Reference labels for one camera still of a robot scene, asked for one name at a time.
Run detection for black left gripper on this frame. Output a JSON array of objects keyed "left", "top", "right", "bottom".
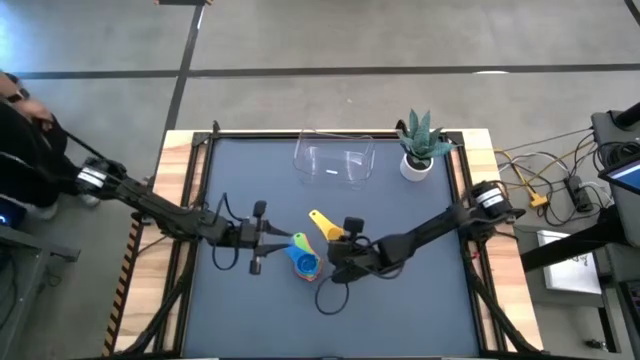
[{"left": 230, "top": 199, "right": 294, "bottom": 276}]

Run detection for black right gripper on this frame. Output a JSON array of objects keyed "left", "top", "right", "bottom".
[{"left": 325, "top": 215, "right": 386, "bottom": 285}]

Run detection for green measuring cup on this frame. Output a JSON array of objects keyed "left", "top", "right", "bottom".
[{"left": 291, "top": 231, "right": 315, "bottom": 254}]

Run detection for orange measuring cup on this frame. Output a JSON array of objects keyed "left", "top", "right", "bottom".
[{"left": 297, "top": 259, "right": 325, "bottom": 282}]

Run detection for blue measuring cup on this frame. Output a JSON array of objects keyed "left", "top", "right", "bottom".
[{"left": 283, "top": 243, "right": 321, "bottom": 274}]

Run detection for yellow measuring cup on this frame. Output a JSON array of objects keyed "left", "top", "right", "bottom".
[{"left": 308, "top": 208, "right": 347, "bottom": 242}]

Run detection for clear plastic basket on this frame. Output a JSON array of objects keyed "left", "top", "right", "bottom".
[{"left": 292, "top": 128, "right": 377, "bottom": 190}]

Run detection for blue grey table mat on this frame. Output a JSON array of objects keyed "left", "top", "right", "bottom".
[{"left": 182, "top": 137, "right": 481, "bottom": 359}]

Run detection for snake plant in white pot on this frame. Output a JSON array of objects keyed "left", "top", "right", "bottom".
[{"left": 395, "top": 108, "right": 459, "bottom": 183}]

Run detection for yellow black hazard tape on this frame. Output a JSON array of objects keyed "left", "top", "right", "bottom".
[{"left": 103, "top": 214, "right": 144, "bottom": 357}]

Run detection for black stand leg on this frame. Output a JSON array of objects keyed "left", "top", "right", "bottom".
[{"left": 519, "top": 207, "right": 631, "bottom": 274}]

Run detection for white paper sheet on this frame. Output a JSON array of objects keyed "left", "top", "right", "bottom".
[{"left": 537, "top": 229, "right": 603, "bottom": 296}]

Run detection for black power strip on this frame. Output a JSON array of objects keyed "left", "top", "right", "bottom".
[{"left": 564, "top": 174, "right": 596, "bottom": 214}]

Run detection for grey metal stand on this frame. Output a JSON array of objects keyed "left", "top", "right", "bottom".
[{"left": 0, "top": 224, "right": 81, "bottom": 360}]

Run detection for person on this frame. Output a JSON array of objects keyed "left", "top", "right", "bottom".
[{"left": 0, "top": 71, "right": 101, "bottom": 222}]

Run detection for black device with blue light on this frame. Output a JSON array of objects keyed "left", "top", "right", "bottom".
[{"left": 0, "top": 199, "right": 27, "bottom": 231}]

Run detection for grey equipment cart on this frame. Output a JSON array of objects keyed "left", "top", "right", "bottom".
[{"left": 589, "top": 102, "right": 640, "bottom": 360}]

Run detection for laptop with blue screen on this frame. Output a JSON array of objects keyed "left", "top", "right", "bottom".
[{"left": 597, "top": 153, "right": 640, "bottom": 197}]

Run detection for black table frame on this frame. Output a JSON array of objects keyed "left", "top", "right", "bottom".
[{"left": 102, "top": 118, "right": 546, "bottom": 360}]

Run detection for yellow floor cable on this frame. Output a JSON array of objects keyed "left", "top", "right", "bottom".
[{"left": 494, "top": 139, "right": 596, "bottom": 210}]

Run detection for grey floor cable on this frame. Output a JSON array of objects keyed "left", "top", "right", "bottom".
[{"left": 492, "top": 127, "right": 596, "bottom": 154}]

